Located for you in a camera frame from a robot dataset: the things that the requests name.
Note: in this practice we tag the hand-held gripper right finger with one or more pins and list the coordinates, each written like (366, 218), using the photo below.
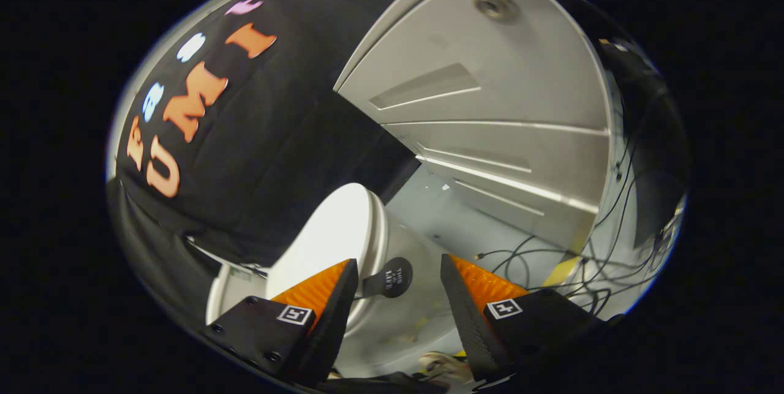
(468, 320)

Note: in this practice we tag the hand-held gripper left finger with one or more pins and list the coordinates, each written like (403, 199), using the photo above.
(334, 326)

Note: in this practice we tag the white toilet bowl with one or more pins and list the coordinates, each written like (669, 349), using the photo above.
(407, 326)

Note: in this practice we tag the person's beige shoe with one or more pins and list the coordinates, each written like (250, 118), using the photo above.
(447, 366)

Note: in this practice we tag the yellow floor tape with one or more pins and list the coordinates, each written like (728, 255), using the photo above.
(560, 271)

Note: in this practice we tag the black backdrop cloth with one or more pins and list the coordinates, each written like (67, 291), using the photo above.
(275, 136)

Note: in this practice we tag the white drawer cabinet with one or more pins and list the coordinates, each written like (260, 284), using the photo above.
(490, 106)

